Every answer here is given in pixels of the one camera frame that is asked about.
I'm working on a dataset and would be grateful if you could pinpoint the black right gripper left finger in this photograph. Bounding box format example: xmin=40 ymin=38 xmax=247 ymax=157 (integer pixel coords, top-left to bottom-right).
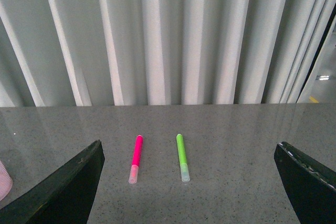
xmin=1 ymin=140 xmax=105 ymax=223

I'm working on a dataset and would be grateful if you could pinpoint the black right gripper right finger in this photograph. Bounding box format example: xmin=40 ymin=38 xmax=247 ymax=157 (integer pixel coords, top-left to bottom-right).
xmin=274 ymin=142 xmax=335 ymax=223

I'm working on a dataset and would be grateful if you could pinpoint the pink highlighter pen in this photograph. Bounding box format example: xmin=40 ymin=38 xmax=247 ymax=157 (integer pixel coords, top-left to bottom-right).
xmin=128 ymin=135 xmax=143 ymax=184

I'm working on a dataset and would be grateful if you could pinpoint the pink mesh pen cup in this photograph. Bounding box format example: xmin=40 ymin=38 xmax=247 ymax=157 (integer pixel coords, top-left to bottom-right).
xmin=0 ymin=162 xmax=13 ymax=200

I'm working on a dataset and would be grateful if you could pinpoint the green highlighter pen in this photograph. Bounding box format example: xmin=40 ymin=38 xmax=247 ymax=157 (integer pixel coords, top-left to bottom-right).
xmin=176 ymin=134 xmax=190 ymax=182

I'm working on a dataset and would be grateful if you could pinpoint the white pleated curtain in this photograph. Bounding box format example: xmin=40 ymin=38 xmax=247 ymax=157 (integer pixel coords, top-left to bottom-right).
xmin=1 ymin=0 xmax=335 ymax=107

